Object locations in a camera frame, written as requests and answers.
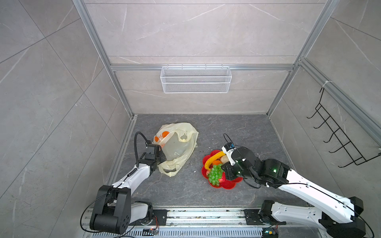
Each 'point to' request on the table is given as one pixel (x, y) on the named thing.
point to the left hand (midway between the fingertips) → (160, 152)
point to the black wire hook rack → (353, 153)
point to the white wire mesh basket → (195, 80)
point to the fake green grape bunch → (215, 175)
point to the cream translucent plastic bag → (177, 141)
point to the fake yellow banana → (213, 157)
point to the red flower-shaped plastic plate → (229, 184)
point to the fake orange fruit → (217, 162)
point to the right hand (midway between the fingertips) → (221, 166)
